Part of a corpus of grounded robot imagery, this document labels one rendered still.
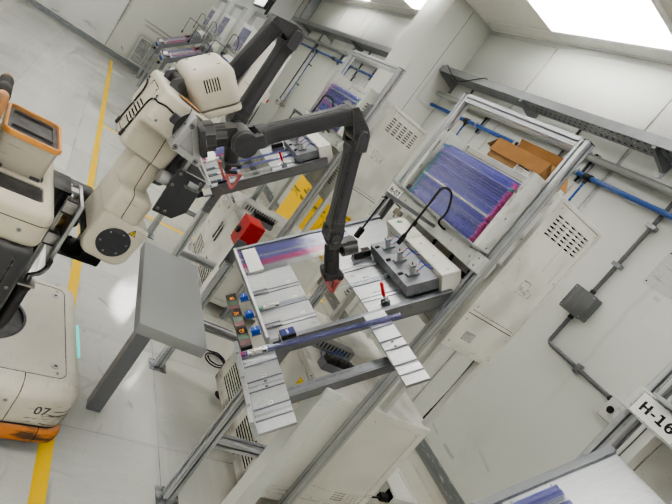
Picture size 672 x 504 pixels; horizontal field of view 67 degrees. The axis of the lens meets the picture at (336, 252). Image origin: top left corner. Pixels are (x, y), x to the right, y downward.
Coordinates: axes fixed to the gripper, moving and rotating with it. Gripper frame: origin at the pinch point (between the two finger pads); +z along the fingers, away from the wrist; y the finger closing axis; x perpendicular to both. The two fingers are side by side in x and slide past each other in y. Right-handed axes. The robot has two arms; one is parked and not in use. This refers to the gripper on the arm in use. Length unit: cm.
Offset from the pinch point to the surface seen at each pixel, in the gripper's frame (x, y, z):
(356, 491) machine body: -4, -23, 96
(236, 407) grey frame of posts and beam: 43, -26, 22
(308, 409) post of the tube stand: 25, -52, 3
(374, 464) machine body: -12, -22, 81
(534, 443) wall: -120, -7, 129
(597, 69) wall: -257, 150, -39
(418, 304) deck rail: -26.4, -21.1, -1.4
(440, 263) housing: -39.9, -11.4, -10.6
